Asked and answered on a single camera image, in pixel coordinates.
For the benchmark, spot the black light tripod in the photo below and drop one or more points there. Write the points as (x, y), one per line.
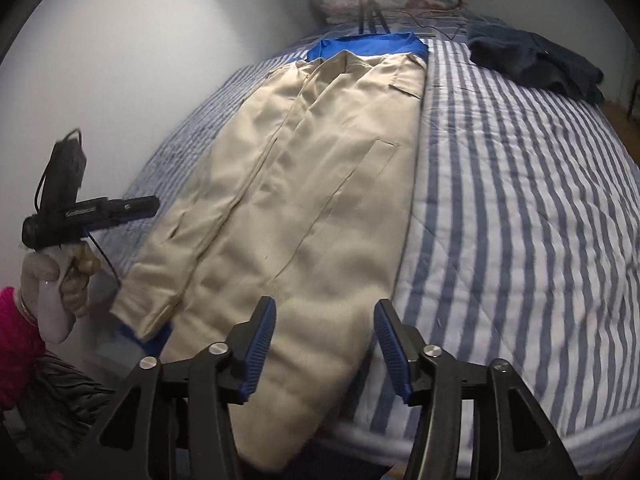
(363, 15)

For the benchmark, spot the beige and blue jacket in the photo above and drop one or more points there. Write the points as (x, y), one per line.
(300, 210)

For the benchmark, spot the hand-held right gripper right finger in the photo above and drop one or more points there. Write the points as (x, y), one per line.
(392, 350)

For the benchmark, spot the dark navy garment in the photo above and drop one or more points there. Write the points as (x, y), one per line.
(530, 60)

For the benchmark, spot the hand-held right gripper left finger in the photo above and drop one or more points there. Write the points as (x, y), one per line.
(260, 345)

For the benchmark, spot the dark patterned clothing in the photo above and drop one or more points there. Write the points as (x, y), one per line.
(65, 390)

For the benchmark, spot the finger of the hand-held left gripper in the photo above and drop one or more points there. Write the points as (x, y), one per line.
(130, 209)

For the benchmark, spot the person's left hand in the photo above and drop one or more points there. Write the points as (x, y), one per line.
(75, 290)

